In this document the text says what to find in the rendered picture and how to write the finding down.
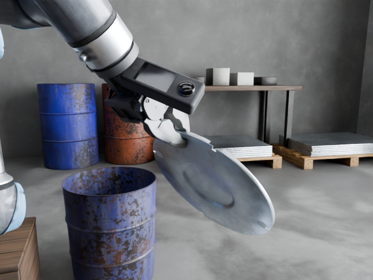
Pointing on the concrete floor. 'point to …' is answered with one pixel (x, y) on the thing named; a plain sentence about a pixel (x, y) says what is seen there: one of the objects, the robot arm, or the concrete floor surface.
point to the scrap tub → (111, 223)
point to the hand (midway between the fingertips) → (186, 140)
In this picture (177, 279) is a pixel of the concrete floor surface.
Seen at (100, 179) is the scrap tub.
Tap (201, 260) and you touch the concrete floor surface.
